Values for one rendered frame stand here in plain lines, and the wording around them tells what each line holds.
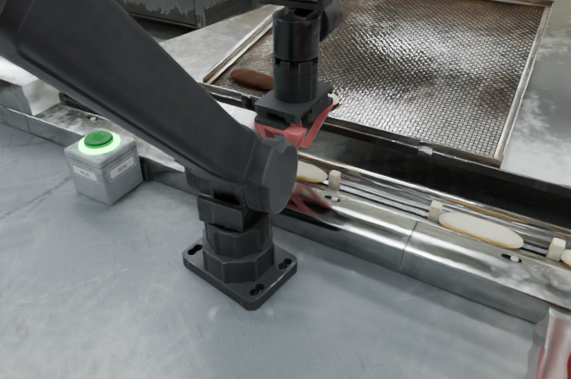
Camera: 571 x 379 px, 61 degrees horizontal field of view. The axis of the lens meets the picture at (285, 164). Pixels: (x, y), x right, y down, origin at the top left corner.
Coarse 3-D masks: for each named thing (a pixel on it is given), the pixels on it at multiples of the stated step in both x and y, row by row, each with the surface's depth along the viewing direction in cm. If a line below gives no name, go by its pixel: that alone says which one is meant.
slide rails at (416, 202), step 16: (96, 112) 84; (336, 192) 66; (368, 192) 66; (384, 192) 66; (400, 192) 66; (384, 208) 63; (416, 208) 63; (448, 208) 63; (528, 240) 58; (544, 240) 58
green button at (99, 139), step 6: (96, 132) 68; (102, 132) 68; (108, 132) 68; (84, 138) 67; (90, 138) 67; (96, 138) 67; (102, 138) 67; (108, 138) 67; (84, 144) 66; (90, 144) 65; (96, 144) 65; (102, 144) 66; (108, 144) 66
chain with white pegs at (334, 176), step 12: (60, 96) 89; (336, 180) 66; (348, 192) 67; (384, 204) 65; (432, 204) 60; (420, 216) 63; (432, 216) 61; (552, 240) 55; (564, 240) 55; (552, 252) 55
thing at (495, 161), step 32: (352, 0) 104; (416, 0) 101; (512, 0) 97; (544, 0) 94; (256, 32) 95; (352, 32) 94; (416, 32) 92; (448, 32) 91; (512, 32) 89; (224, 64) 89; (352, 64) 86; (384, 64) 85; (416, 64) 84; (512, 64) 81; (256, 96) 79; (384, 96) 78; (416, 96) 77; (448, 96) 76; (352, 128) 73; (384, 128) 72; (448, 128) 71; (480, 128) 70; (512, 128) 68; (480, 160) 65
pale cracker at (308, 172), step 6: (300, 162) 70; (300, 168) 68; (306, 168) 68; (312, 168) 68; (318, 168) 69; (300, 174) 68; (306, 174) 67; (312, 174) 67; (318, 174) 68; (324, 174) 68; (306, 180) 67; (312, 180) 67; (318, 180) 67; (324, 180) 67
